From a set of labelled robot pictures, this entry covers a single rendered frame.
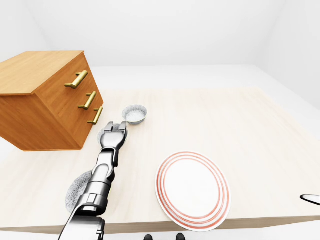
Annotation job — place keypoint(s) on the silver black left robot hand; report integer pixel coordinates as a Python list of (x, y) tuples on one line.
[(113, 140)]

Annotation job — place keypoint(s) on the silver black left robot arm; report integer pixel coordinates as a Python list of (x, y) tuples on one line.
[(100, 180)]

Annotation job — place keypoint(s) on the patterned grey white bowl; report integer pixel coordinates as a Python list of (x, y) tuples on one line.
[(99, 136), (135, 115), (77, 190)]

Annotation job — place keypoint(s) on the white plate with red rings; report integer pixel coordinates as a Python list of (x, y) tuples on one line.
[(192, 190)]

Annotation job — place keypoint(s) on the wooden cabinet drawer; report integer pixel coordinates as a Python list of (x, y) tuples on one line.
[(58, 95), (75, 117), (83, 132)]

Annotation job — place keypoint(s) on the small dark rounded shape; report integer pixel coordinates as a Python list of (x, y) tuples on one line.
[(148, 237), (180, 236)]

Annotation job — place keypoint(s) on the wooden cabinet with drawers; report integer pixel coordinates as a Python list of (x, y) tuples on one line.
[(22, 75)]

